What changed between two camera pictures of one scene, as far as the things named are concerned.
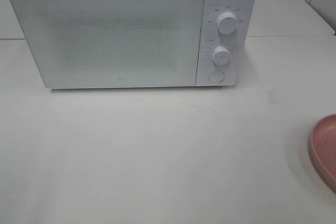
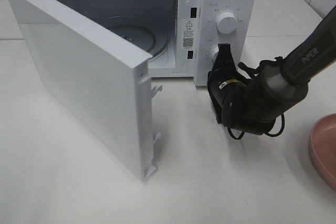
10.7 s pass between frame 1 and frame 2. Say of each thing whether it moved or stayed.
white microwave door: moved
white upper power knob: stayed
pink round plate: stayed
